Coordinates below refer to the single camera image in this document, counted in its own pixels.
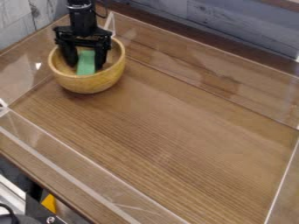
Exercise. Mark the green rectangular block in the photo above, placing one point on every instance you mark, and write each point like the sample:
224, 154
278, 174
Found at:
86, 65

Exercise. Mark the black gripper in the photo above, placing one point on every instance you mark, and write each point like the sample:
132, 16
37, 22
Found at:
98, 39

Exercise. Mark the yellow label sticker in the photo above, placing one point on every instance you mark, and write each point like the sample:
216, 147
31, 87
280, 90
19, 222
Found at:
50, 203

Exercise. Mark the clear acrylic enclosure wall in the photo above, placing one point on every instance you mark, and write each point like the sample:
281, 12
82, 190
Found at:
189, 143

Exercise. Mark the brown wooden bowl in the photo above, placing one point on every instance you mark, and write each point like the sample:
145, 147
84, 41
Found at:
90, 83

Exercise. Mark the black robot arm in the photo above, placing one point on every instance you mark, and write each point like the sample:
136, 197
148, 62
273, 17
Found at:
84, 33

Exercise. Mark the clear acrylic corner bracket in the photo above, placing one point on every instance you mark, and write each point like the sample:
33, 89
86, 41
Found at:
110, 25

